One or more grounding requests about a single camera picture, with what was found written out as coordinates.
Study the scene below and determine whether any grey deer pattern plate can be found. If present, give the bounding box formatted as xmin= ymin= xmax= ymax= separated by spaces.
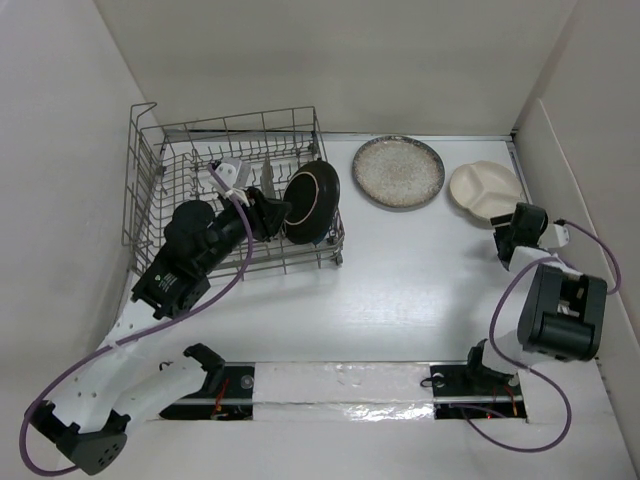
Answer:
xmin=260 ymin=158 xmax=277 ymax=198

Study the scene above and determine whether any purple cable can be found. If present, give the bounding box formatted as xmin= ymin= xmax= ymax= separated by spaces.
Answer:
xmin=462 ymin=219 xmax=622 ymax=455
xmin=17 ymin=164 xmax=254 ymax=475

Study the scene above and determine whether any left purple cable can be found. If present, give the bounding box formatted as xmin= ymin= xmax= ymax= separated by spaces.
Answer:
xmin=17 ymin=164 xmax=254 ymax=475

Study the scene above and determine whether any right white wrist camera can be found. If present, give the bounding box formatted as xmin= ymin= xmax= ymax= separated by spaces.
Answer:
xmin=539 ymin=222 xmax=570 ymax=250

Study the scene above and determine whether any speckled round plate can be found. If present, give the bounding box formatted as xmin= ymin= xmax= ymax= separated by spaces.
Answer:
xmin=351 ymin=135 xmax=446 ymax=210

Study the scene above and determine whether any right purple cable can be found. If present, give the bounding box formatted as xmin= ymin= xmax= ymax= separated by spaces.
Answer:
xmin=462 ymin=219 xmax=622 ymax=455

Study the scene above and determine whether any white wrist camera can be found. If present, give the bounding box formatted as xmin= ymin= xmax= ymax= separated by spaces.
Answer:
xmin=539 ymin=222 xmax=570 ymax=250
xmin=207 ymin=158 xmax=250 ymax=206

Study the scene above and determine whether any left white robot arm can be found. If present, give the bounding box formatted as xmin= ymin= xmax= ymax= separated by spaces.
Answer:
xmin=19 ymin=188 xmax=291 ymax=477

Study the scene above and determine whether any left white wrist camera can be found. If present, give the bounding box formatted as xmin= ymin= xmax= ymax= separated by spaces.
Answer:
xmin=207 ymin=158 xmax=250 ymax=206

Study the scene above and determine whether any cream plate brown rim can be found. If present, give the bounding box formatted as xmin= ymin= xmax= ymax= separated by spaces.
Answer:
xmin=283 ymin=160 xmax=340 ymax=245

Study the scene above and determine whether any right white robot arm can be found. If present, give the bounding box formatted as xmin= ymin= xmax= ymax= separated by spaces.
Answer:
xmin=461 ymin=202 xmax=608 ymax=393

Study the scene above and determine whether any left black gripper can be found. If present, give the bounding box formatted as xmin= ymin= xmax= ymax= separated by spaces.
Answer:
xmin=199 ymin=186 xmax=290 ymax=275

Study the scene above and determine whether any cream divided dish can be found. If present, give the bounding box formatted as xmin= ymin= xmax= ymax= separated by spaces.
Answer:
xmin=449 ymin=161 xmax=526 ymax=221

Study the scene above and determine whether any blue leaf shaped plate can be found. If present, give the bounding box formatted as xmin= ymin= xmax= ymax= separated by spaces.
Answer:
xmin=313 ymin=228 xmax=338 ymax=246

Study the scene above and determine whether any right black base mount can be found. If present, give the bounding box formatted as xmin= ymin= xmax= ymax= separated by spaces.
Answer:
xmin=420 ymin=340 xmax=527 ymax=419

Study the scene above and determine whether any grey wire dish rack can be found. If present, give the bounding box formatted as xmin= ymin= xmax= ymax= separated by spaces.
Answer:
xmin=121 ymin=102 xmax=326 ymax=275

